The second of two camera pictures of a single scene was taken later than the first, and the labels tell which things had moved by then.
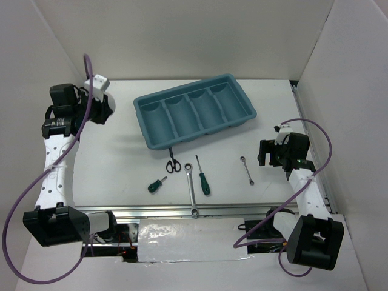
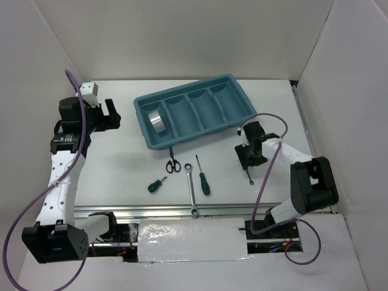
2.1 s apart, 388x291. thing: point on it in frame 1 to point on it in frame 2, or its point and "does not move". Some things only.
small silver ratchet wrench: (242, 159) does not move
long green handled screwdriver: (205, 185) does not move
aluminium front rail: (190, 211) does not move
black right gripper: (267, 147) to (245, 162)
